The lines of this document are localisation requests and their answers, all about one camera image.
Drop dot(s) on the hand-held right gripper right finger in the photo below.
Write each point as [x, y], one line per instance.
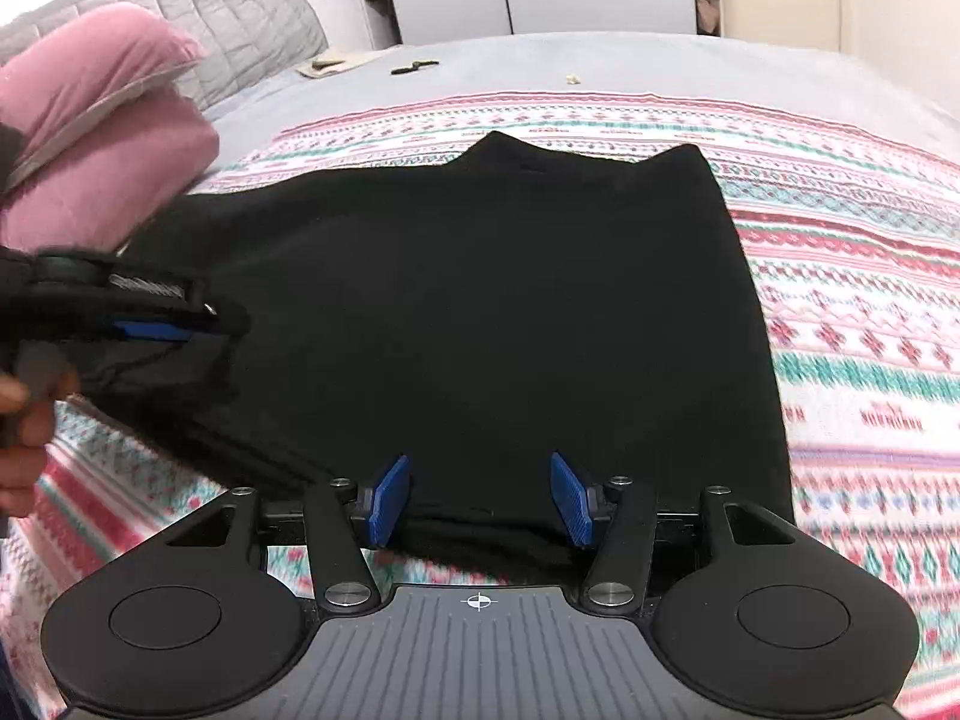
[570, 499]

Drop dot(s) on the grey padded headboard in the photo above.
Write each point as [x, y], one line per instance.
[225, 7]

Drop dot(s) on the black pants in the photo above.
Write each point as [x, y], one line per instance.
[487, 315]

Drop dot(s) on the pink pillow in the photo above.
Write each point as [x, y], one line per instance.
[112, 172]
[90, 67]

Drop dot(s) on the small black clip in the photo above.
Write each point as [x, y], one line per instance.
[412, 67]

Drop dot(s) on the person's left hand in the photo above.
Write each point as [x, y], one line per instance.
[22, 465]

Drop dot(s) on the beige folded cloth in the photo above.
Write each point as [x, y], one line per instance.
[330, 64]

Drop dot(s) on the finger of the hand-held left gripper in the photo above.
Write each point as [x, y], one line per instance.
[150, 330]

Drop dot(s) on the pink bag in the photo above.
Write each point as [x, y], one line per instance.
[705, 0]

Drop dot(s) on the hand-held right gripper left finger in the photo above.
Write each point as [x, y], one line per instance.
[390, 499]

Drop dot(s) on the patterned striped blanket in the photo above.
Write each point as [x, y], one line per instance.
[862, 277]

